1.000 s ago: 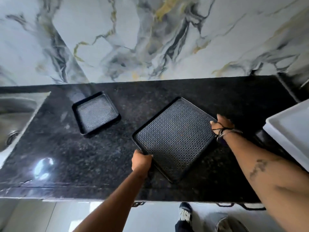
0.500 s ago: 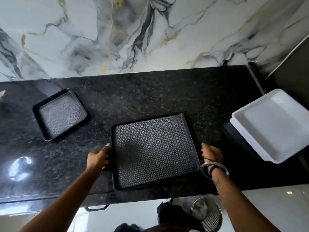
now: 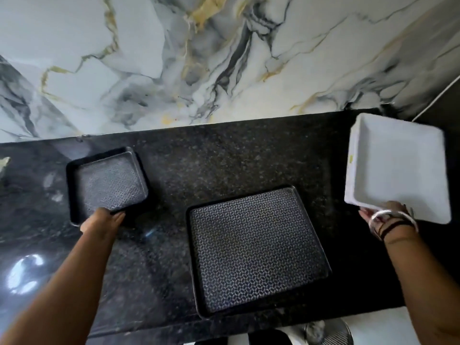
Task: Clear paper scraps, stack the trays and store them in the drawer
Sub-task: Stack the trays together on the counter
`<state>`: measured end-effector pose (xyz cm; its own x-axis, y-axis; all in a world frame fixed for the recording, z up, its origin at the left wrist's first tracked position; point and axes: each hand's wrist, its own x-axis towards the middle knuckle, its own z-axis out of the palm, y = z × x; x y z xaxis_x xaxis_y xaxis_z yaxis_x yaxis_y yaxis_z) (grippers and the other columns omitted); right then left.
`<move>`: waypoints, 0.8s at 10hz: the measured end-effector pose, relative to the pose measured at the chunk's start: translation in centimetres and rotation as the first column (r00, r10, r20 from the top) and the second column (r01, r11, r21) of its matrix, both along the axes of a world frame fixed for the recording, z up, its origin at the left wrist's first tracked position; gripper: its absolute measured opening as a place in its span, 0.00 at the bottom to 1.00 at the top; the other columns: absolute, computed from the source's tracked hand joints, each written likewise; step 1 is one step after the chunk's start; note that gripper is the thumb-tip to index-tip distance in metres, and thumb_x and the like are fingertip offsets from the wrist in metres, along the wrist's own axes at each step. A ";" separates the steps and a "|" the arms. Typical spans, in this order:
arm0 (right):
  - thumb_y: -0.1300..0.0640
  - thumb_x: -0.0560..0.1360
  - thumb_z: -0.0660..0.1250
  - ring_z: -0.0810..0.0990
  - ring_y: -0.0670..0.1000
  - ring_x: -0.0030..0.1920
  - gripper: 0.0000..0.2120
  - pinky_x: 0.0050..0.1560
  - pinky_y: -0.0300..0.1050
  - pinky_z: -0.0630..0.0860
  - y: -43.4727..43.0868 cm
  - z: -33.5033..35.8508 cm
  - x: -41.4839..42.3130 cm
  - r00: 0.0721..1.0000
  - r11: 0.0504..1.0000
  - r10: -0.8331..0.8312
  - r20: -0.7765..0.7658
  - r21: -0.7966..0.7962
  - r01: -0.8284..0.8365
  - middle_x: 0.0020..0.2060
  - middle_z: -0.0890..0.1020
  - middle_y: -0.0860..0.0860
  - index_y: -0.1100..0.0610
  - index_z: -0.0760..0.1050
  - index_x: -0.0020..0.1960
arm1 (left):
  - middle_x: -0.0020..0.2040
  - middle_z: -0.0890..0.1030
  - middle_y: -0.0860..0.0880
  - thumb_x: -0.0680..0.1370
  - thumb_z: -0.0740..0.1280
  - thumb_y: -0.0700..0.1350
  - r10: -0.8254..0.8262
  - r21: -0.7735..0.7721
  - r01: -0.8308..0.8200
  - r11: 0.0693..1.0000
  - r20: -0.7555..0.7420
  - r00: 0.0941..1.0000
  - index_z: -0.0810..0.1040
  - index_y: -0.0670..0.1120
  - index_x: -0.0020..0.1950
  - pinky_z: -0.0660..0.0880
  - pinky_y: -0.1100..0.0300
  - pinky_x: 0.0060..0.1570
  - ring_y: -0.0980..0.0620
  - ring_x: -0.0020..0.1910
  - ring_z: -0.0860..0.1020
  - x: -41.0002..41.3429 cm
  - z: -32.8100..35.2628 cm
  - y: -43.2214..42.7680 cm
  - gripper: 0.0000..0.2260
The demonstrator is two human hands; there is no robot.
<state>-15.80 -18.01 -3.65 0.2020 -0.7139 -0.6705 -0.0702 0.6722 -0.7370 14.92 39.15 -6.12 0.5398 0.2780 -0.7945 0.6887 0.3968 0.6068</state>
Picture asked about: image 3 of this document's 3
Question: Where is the person's right forearm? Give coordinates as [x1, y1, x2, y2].
[380, 223, 460, 345]

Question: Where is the round silver metal object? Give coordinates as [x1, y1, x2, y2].
[304, 317, 355, 345]

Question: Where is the large black patterned tray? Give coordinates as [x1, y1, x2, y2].
[186, 185, 332, 319]

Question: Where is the black thread bracelet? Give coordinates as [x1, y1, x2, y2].
[377, 218, 414, 242]

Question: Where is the person's left forearm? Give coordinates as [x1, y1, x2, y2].
[0, 226, 119, 345]

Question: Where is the person's right hand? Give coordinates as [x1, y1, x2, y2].
[358, 201, 414, 227]

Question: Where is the person's left hand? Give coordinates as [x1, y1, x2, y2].
[79, 207, 127, 237]

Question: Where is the silver bangle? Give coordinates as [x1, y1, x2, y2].
[369, 210, 420, 237]

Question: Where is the small black patterned tray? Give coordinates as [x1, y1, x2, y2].
[66, 146, 149, 227]

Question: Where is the white square tray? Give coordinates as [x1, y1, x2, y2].
[344, 113, 452, 225]

